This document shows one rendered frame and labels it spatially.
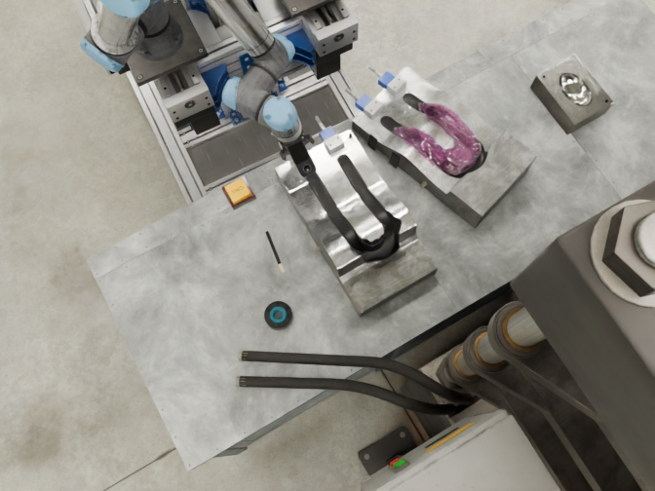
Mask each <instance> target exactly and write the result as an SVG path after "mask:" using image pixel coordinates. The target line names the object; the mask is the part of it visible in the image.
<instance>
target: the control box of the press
mask: <svg viewBox="0 0 655 491"><path fill-rule="evenodd" d="M359 458H360V460H361V462H362V463H363V465H364V467H365V469H366V471H367V473H368V475H369V477H367V478H366V479H364V480H363V481H361V482H360V484H361V487H362V488H361V491H560V489H559V487H558V485H557V484H556V482H555V481H554V479H553V478H552V476H551V475H550V473H549V471H548V470H547V468H546V467H545V465H544V464H543V462H542V461H541V459H540V457H539V456H538V454H537V453H536V451H535V450H534V448H533V447H532V445H531V444H530V442H529V440H528V439H527V437H526V436H525V434H524V433H523V431H522V430H521V428H520V426H519V424H518V423H517V421H516V420H515V418H514V417H513V416H512V415H508V413H507V410H506V409H500V410H497V411H496V412H491V413H486V414H482V415H472V416H470V417H466V418H464V419H462V420H460V421H459V422H457V423H455V424H454V425H452V426H451V427H449V428H447V429H446V430H444V431H442V432H441V433H439V434H437V435H435V436H434V437H432V438H431V439H429V440H427V441H426V442H424V443H422V444H421V445H419V446H417V445H416V443H415V441H414V440H413V438H412V436H411V434H410V433H409V431H408V429H407V428H406V427H400V428H398V429H397V430H395V431H393V432H392V433H390V434H388V435H386V436H385V437H383V438H381V439H380V440H378V441H376V442H375V443H373V444H372V445H371V446H369V447H368V448H366V449H364V450H363V451H361V452H360V453H359Z"/></svg>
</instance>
